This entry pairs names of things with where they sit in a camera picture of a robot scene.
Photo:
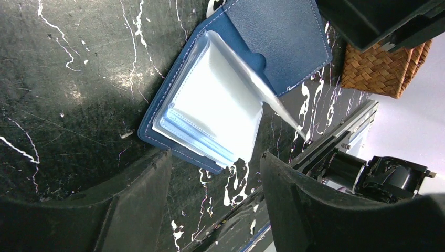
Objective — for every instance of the aluminium table edge rail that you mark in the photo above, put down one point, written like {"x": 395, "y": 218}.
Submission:
{"x": 313, "y": 167}

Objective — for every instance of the woven brown basket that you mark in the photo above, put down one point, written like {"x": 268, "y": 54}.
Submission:
{"x": 381, "y": 72}

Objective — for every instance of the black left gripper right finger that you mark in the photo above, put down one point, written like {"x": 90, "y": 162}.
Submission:
{"x": 306, "y": 215}

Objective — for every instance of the dark blue card holder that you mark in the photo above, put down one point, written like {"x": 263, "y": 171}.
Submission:
{"x": 246, "y": 54}

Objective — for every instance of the right arm base motor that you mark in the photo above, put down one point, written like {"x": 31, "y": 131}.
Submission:
{"x": 383, "y": 179}

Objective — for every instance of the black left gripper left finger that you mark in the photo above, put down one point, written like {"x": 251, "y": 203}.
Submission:
{"x": 123, "y": 213}

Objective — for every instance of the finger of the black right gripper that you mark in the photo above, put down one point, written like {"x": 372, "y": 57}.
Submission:
{"x": 393, "y": 24}

